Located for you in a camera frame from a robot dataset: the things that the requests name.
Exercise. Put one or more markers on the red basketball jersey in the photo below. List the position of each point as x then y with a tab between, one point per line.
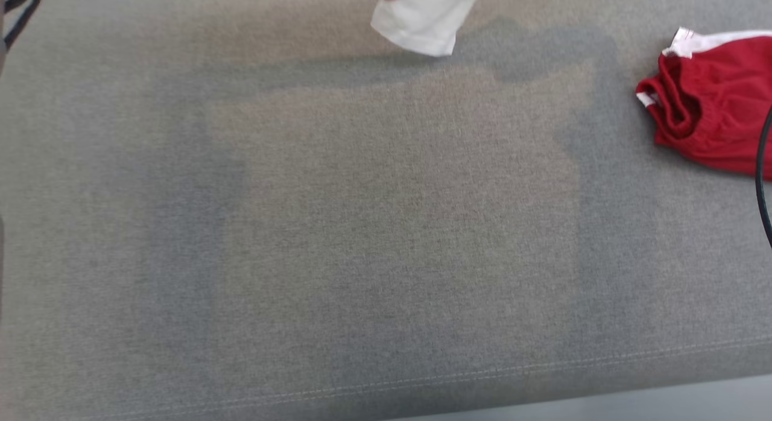
422	17

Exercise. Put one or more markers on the grey fabric sofa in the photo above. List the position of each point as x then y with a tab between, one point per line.
362	228

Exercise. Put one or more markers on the red shorts white stripe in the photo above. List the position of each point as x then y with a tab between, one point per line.
711	107

